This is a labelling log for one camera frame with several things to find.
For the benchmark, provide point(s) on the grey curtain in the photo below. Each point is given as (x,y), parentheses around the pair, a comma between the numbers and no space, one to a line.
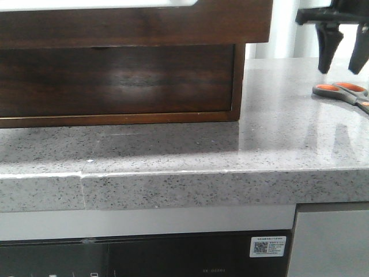
(287,39)

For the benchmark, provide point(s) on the wooden drawer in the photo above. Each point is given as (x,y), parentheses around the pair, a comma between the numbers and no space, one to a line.
(205,22)

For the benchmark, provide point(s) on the black orange scissors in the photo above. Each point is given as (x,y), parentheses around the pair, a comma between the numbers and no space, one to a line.
(346,92)

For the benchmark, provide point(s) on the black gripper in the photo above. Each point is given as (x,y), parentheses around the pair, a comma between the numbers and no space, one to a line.
(329,35)

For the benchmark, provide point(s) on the black built-in appliance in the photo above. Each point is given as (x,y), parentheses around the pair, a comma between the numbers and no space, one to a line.
(185,254)

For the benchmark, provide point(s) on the grey cabinet door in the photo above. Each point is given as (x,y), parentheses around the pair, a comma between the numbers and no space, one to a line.
(330,240)

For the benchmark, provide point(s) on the dark wooden drawer cabinet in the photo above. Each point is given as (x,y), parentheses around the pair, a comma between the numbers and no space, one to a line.
(121,85)

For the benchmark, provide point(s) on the white QR code sticker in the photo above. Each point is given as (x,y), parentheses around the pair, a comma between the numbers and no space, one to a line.
(273,246)

